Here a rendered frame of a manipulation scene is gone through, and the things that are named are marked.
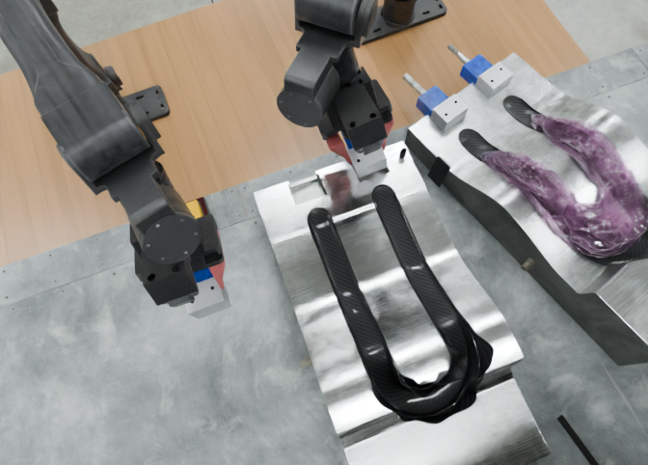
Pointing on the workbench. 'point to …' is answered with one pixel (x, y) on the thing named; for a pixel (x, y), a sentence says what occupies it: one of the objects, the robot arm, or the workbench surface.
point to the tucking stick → (577, 440)
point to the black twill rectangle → (439, 171)
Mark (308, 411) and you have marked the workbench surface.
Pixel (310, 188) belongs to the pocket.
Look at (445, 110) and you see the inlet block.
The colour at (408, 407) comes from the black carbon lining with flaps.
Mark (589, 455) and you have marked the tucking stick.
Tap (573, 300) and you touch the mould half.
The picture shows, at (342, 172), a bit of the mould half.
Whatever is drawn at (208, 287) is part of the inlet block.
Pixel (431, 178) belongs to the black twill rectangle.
